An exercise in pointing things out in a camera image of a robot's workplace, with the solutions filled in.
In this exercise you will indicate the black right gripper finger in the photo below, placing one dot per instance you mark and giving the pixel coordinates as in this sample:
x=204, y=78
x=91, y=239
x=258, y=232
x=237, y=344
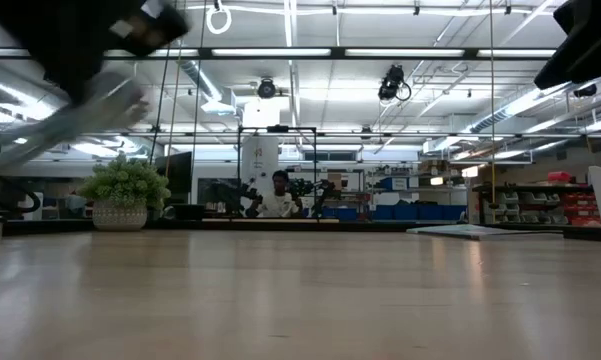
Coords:
x=575, y=67

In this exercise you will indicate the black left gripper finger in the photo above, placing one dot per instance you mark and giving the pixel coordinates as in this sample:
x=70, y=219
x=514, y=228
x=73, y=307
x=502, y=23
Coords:
x=80, y=117

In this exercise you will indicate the black background robot arm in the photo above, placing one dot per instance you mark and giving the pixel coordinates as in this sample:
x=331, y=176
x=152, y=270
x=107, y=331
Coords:
x=312, y=190
x=235, y=195

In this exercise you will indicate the green plant in patterned pot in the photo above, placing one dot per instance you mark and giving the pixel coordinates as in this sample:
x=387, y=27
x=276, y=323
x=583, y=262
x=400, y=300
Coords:
x=123, y=192

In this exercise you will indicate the white roll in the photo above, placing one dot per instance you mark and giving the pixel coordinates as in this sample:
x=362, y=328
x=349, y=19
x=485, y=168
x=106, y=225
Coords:
x=30, y=205

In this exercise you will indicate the red box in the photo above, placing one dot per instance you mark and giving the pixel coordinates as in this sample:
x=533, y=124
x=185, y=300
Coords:
x=559, y=176

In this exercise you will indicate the black monitor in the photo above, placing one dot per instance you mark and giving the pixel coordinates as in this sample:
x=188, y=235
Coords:
x=180, y=175

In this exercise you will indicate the shelf with red bins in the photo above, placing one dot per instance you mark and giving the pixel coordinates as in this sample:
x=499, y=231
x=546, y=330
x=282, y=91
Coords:
x=577, y=207

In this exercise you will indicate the white pillar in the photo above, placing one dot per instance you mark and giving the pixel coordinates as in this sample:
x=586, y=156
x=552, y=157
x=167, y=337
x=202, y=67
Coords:
x=260, y=160

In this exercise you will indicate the grey flat board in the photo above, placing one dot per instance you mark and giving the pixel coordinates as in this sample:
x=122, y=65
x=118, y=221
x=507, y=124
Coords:
x=480, y=231

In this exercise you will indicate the row of blue bins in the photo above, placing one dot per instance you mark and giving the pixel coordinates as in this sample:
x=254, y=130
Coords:
x=420, y=211

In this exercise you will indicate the person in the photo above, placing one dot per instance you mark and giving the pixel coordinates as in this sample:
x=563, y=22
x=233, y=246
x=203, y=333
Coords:
x=279, y=202

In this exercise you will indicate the round black ceiling camera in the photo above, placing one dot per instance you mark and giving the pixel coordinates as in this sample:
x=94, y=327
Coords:
x=266, y=88

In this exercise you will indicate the black metal frame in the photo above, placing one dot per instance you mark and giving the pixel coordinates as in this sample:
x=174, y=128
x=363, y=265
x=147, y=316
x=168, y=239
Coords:
x=277, y=129

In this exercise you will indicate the black overhead frame bar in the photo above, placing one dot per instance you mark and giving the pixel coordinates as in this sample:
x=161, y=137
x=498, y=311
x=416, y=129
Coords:
x=340, y=52

